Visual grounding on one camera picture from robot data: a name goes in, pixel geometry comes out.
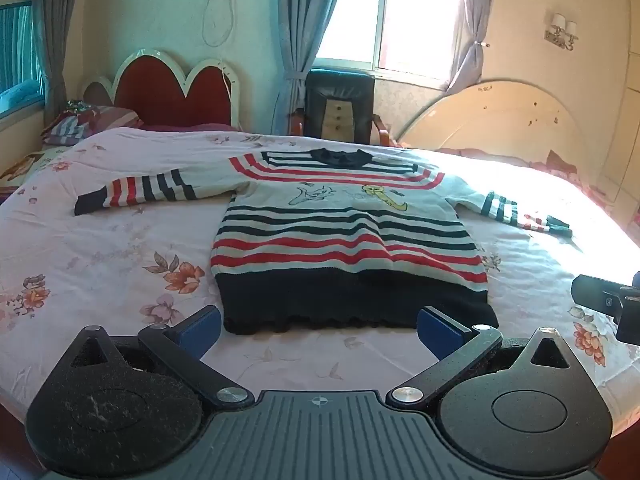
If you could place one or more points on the cartoon print blanket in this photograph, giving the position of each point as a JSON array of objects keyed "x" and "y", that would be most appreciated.
[{"x": 20, "y": 167}]

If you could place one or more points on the grey curtain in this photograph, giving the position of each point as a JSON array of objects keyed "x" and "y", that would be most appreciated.
[
  {"x": 472, "y": 25},
  {"x": 60, "y": 35},
  {"x": 302, "y": 35}
]

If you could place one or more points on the bright sliding window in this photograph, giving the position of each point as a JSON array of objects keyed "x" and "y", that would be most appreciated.
[{"x": 400, "y": 20}]

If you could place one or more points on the window with teal glass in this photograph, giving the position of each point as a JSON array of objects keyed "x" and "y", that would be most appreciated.
[{"x": 17, "y": 45}]

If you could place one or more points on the twin wall lamp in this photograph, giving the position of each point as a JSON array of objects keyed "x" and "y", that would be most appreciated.
[{"x": 562, "y": 30}]

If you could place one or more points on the round cream board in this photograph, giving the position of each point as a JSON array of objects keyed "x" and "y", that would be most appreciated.
[{"x": 500, "y": 120}]

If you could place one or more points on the striped knit sweater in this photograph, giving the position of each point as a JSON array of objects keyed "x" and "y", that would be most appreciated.
[{"x": 345, "y": 240}]

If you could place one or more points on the bed with floral sheet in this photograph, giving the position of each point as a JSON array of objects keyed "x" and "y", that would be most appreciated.
[{"x": 100, "y": 260}]

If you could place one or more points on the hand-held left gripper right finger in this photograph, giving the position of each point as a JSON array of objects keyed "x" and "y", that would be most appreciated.
[{"x": 440, "y": 334}]

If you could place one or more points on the purple striped pillow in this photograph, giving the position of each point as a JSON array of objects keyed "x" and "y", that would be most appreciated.
[{"x": 95, "y": 121}]

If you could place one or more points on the black leather chair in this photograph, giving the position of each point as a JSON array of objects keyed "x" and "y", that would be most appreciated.
[{"x": 340, "y": 87}]

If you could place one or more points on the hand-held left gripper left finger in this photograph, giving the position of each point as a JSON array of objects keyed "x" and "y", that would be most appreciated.
[{"x": 200, "y": 329}]

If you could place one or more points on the red heart-shaped headboard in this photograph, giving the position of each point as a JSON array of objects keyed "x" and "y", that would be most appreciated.
[{"x": 150, "y": 90}]

